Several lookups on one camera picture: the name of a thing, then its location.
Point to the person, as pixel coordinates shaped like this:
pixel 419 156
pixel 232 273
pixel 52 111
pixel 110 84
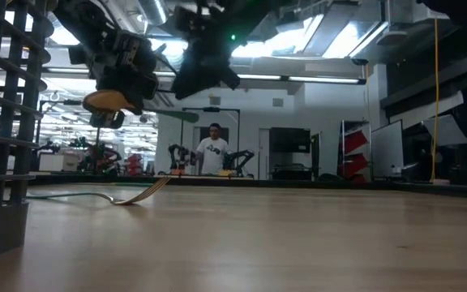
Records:
pixel 212 154

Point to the black gantry frame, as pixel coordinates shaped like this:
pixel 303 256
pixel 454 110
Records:
pixel 182 138

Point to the whiteboard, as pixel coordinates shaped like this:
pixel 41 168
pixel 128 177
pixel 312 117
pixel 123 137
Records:
pixel 387 150

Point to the red storage bins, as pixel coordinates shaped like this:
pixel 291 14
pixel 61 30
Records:
pixel 134 164

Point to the black monitor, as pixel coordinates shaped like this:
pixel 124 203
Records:
pixel 290 140

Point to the grey angled panel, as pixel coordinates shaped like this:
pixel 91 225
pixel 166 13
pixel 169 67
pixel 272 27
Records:
pixel 446 130

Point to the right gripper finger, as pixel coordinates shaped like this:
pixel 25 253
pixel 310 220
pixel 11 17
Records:
pixel 195 79

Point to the white box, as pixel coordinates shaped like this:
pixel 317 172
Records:
pixel 57 162

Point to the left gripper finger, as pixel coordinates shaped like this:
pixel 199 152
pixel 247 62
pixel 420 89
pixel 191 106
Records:
pixel 107 119
pixel 140 87

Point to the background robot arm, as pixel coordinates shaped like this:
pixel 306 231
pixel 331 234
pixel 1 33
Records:
pixel 239 160
pixel 178 156

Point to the red and white rack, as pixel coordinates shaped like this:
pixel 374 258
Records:
pixel 355 154

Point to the black aluminium table frame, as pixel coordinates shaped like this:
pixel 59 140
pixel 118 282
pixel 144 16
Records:
pixel 339 183

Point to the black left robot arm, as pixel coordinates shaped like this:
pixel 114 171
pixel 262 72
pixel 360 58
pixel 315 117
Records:
pixel 79 20

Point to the ceiling light strip rail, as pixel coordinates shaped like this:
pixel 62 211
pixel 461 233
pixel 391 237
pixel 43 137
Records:
pixel 298 78

